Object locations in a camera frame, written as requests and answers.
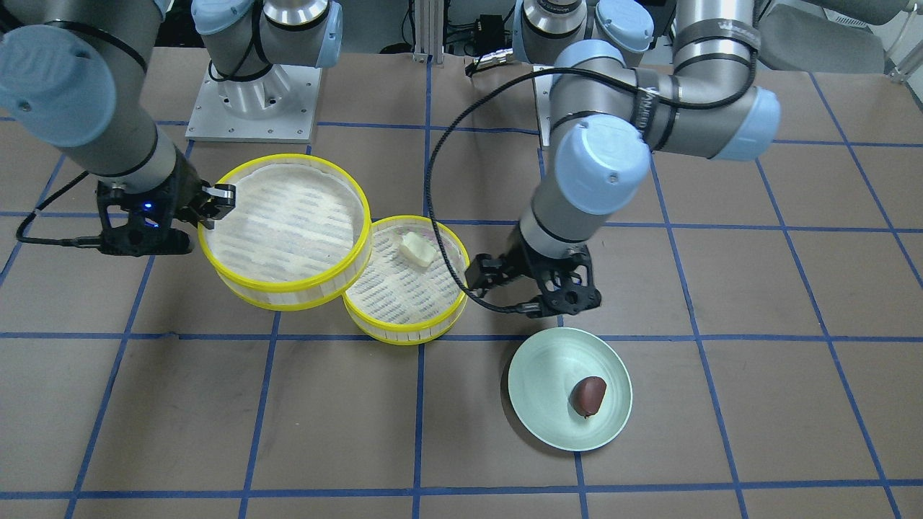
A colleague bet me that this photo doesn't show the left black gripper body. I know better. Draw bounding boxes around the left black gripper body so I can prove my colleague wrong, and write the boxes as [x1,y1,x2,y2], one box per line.
[465,239,602,318]

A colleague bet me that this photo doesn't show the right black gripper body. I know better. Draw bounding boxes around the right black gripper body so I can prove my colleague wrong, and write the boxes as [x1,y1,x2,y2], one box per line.
[96,155,237,257]

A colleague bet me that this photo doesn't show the brown steamed bun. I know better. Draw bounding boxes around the brown steamed bun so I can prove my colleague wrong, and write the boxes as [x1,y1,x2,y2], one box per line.
[570,376,607,419]

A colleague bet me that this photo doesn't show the yellow steamer layer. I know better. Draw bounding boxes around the yellow steamer layer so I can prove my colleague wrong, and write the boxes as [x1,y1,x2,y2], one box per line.
[343,216,469,346]
[198,154,372,311]

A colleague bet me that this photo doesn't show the white steamed bun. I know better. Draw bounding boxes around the white steamed bun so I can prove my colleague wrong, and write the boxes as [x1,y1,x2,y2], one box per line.
[398,232,438,268]

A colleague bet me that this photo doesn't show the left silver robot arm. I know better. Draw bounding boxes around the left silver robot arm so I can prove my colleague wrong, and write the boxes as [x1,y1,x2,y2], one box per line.
[464,1,781,318]

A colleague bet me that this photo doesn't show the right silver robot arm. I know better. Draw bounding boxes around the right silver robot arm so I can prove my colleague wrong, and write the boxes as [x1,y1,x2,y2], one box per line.
[1,1,343,257]

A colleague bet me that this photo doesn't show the light green plate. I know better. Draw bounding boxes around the light green plate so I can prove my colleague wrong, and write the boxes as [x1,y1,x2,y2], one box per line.
[507,327,634,451]

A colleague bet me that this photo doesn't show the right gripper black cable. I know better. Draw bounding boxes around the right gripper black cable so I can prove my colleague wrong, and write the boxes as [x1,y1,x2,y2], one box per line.
[16,169,102,249]

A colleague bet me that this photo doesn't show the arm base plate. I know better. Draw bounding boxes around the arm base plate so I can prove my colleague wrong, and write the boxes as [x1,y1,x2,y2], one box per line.
[533,65,560,154]
[185,65,323,145]

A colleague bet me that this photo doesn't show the aluminium frame post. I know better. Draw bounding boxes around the aluminium frame post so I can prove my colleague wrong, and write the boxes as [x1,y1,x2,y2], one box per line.
[411,0,448,68]

